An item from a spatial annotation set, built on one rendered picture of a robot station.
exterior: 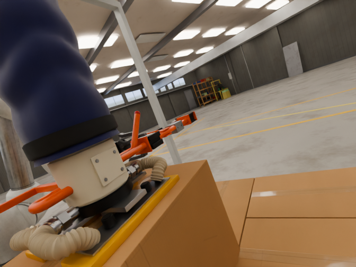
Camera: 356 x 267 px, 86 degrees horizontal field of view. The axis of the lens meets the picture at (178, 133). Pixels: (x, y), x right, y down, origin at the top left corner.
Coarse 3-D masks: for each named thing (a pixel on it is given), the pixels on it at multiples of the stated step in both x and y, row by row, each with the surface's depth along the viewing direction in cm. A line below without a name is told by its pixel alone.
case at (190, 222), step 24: (168, 168) 75; (192, 168) 66; (168, 192) 55; (192, 192) 57; (216, 192) 70; (168, 216) 46; (192, 216) 54; (216, 216) 66; (144, 240) 39; (168, 240) 44; (192, 240) 52; (216, 240) 62; (24, 264) 46; (48, 264) 42; (120, 264) 34; (144, 264) 38; (168, 264) 43; (192, 264) 50; (216, 264) 59
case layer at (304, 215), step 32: (224, 192) 123; (256, 192) 110; (288, 192) 100; (320, 192) 92; (352, 192) 84; (256, 224) 87; (288, 224) 81; (320, 224) 75; (352, 224) 70; (256, 256) 72; (288, 256) 67; (320, 256) 63; (352, 256) 60
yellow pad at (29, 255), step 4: (136, 184) 70; (132, 188) 69; (96, 216) 56; (92, 220) 54; (88, 224) 53; (28, 252) 47; (28, 256) 48; (32, 256) 46; (36, 256) 45; (40, 260) 44; (44, 260) 44
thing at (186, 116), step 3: (186, 114) 99; (189, 114) 99; (192, 114) 103; (180, 117) 99; (183, 117) 98; (186, 117) 97; (189, 117) 97; (192, 117) 102; (195, 117) 103; (177, 120) 100; (189, 120) 97; (192, 120) 102; (195, 120) 104; (186, 123) 98; (189, 123) 98
